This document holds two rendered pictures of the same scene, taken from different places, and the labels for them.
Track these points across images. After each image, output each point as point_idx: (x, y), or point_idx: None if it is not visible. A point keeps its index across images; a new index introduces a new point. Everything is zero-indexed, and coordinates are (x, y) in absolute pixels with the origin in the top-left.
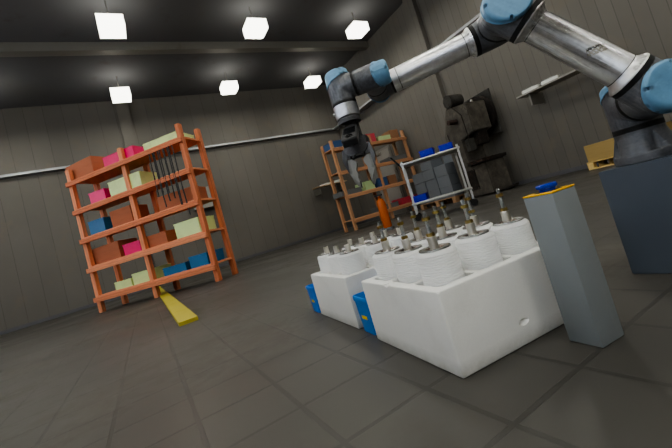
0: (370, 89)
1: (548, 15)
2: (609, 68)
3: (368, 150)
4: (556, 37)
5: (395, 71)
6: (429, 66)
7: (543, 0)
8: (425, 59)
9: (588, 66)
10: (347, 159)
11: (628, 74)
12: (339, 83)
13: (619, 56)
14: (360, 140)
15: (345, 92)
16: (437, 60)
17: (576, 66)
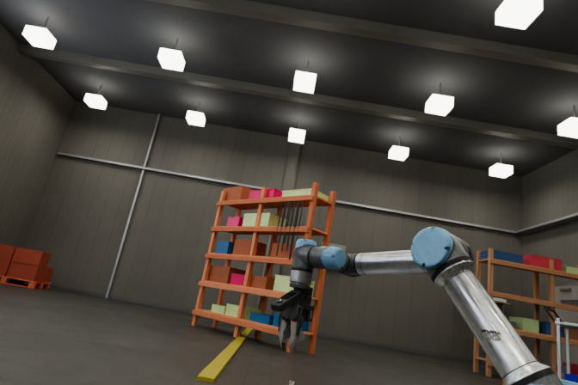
0: (321, 268)
1: (461, 278)
2: (497, 362)
3: (297, 320)
4: (460, 302)
5: (360, 258)
6: (386, 267)
7: (463, 261)
8: (384, 259)
9: (483, 347)
10: (281, 318)
11: (508, 379)
12: (299, 253)
13: (507, 355)
14: (294, 308)
15: (301, 262)
16: (394, 265)
17: (477, 340)
